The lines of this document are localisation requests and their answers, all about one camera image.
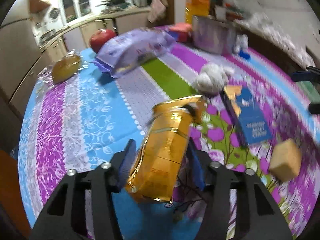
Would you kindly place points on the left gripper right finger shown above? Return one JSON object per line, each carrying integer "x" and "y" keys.
{"x": 257, "y": 214}

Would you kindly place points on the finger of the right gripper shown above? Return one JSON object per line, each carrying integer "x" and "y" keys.
{"x": 311, "y": 74}
{"x": 314, "y": 108}

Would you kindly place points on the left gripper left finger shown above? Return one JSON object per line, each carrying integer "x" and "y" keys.
{"x": 64, "y": 215}

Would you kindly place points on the tan sponge block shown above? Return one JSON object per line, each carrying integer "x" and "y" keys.
{"x": 285, "y": 161}

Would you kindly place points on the gold foil snack package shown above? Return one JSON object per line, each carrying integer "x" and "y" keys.
{"x": 153, "y": 176}

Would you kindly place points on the blue cigarette box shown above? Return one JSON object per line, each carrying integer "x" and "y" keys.
{"x": 246, "y": 114}

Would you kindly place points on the white tissue ball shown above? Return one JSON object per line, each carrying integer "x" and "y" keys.
{"x": 212, "y": 78}

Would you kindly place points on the kitchen cabinets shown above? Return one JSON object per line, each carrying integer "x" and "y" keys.
{"x": 22, "y": 59}

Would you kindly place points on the colourful floral tablecloth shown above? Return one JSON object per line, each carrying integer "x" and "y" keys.
{"x": 82, "y": 122}

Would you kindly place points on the blue bottle cap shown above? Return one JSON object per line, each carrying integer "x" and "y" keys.
{"x": 244, "y": 55}

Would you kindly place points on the grey white cloth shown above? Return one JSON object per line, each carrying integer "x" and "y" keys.
{"x": 241, "y": 44}

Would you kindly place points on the steel mug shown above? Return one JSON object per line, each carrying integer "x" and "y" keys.
{"x": 213, "y": 36}

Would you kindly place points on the wrapped brown bun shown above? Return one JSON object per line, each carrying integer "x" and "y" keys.
{"x": 63, "y": 69}

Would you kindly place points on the purple snack bag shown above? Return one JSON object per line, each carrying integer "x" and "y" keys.
{"x": 125, "y": 52}

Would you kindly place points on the pink hanging towel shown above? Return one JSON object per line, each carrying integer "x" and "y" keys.
{"x": 158, "y": 10}

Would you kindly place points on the red apple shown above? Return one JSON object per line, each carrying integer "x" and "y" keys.
{"x": 99, "y": 38}

